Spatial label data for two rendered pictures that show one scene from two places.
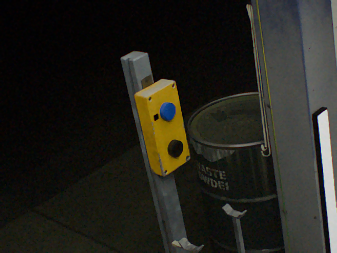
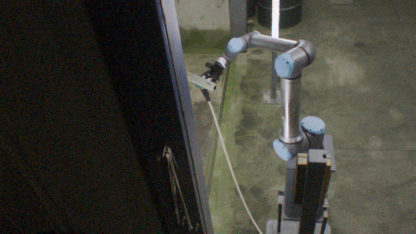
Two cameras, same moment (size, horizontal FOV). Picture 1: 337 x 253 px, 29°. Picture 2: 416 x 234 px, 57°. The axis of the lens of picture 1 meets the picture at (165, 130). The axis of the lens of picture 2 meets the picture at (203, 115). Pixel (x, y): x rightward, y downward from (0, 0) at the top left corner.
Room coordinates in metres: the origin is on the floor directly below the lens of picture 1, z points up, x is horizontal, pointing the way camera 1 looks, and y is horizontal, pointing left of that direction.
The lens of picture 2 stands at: (2.53, 0.49, 2.67)
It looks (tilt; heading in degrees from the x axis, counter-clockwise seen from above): 44 degrees down; 234
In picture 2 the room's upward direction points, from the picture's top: 8 degrees counter-clockwise
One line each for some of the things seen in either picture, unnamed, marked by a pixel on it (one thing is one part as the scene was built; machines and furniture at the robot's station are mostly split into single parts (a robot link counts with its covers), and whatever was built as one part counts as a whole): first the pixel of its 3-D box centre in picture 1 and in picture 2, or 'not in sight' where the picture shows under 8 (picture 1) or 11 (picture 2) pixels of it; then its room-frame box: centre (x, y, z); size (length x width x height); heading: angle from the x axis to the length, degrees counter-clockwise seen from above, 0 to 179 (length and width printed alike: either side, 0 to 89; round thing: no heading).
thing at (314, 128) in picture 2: not in sight; (311, 132); (1.04, -0.45, 0.83); 0.17 x 0.15 x 0.18; 170
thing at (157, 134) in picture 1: (162, 127); (311, 181); (1.73, 0.01, 1.42); 0.12 x 0.06 x 0.26; 130
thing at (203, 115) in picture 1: (246, 119); not in sight; (2.81, -0.39, 0.86); 0.54 x 0.54 x 0.01
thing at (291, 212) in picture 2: not in sight; (306, 179); (1.03, -0.45, 0.32); 0.31 x 0.31 x 0.64; 40
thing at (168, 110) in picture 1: (167, 111); not in sight; (1.70, -0.02, 1.48); 0.05 x 0.02 x 0.05; 130
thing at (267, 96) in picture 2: not in sight; (273, 97); (0.23, -1.46, 0.01); 0.20 x 0.20 x 0.01; 40
